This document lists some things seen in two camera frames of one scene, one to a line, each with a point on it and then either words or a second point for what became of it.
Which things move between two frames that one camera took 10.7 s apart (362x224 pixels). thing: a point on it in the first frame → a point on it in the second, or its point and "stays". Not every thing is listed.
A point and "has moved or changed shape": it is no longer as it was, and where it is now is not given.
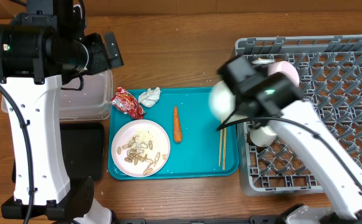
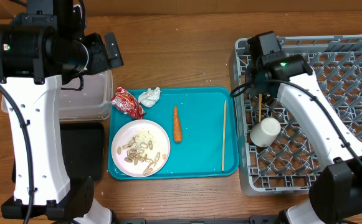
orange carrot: x=177 y=132 stays
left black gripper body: x=98 y=60 stays
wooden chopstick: x=220 y=144 has moved or changed shape
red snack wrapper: x=125 y=102 stays
